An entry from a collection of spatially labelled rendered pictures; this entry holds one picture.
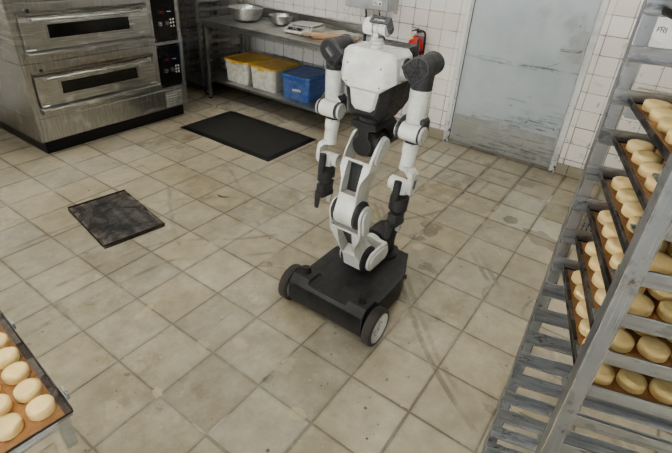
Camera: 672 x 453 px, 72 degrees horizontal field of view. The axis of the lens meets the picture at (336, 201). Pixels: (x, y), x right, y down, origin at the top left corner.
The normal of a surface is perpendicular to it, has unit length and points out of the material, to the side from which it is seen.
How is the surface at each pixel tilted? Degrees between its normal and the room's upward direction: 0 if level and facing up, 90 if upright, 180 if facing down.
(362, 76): 90
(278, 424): 0
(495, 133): 90
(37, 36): 90
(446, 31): 90
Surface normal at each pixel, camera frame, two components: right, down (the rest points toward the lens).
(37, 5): 0.81, 0.33
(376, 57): -0.37, -0.34
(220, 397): 0.06, -0.87
